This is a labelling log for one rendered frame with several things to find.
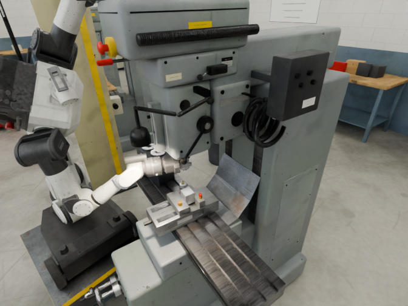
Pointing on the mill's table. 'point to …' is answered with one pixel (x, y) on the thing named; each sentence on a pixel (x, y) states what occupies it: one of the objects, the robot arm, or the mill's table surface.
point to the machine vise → (158, 213)
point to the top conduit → (195, 34)
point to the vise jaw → (177, 203)
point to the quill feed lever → (207, 123)
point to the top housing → (170, 24)
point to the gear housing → (185, 67)
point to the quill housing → (187, 135)
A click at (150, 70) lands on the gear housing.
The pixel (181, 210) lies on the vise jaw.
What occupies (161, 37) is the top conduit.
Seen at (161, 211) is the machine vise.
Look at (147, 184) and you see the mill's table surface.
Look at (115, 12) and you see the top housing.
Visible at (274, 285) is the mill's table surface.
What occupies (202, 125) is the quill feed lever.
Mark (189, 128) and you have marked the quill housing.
